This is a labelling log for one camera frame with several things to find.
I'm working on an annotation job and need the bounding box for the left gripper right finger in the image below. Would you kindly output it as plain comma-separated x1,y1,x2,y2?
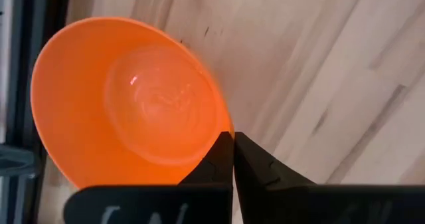
234,132,425,224

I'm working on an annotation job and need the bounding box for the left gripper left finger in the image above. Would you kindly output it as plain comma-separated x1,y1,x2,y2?
62,132,234,224

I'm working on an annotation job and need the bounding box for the orange plastic mini bowl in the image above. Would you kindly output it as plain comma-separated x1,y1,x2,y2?
30,16,235,189

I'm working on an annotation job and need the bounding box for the grey metal bracket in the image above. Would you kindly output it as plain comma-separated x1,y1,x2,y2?
0,144,38,179

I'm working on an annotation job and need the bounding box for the black table frame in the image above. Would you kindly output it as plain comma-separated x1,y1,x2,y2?
9,0,72,224

